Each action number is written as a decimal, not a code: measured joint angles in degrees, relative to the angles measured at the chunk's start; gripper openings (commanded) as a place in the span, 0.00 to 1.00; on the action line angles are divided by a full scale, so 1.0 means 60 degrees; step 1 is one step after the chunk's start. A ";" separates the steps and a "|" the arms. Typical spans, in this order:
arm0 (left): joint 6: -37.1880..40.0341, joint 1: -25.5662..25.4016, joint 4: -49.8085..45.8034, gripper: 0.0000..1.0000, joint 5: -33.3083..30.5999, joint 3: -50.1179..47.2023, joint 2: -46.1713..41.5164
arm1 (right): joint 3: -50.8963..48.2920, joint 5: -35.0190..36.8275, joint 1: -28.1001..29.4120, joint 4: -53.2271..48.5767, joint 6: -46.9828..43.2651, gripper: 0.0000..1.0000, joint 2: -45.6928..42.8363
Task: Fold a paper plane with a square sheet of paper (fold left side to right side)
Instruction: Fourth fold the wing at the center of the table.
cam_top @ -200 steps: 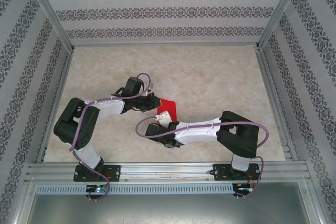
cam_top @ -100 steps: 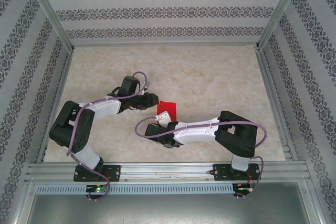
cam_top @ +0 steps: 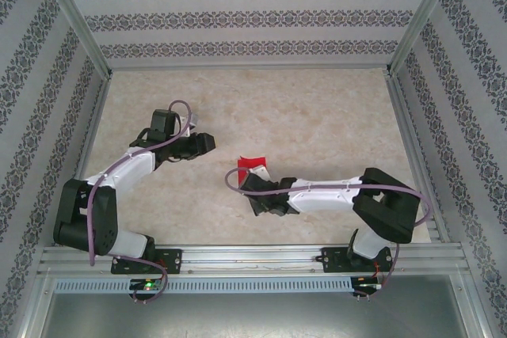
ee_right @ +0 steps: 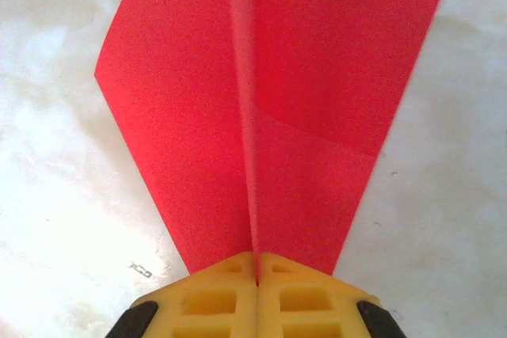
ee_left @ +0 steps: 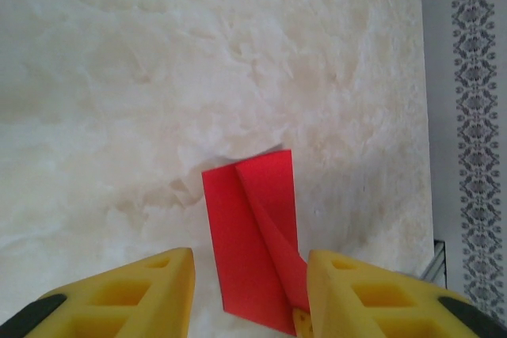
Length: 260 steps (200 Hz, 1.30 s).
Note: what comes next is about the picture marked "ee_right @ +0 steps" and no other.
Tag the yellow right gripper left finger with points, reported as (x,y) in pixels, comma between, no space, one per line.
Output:
(198,306)

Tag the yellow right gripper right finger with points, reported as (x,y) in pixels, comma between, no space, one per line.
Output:
(313,310)

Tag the red paper sheet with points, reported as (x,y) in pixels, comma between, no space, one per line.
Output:
(190,96)

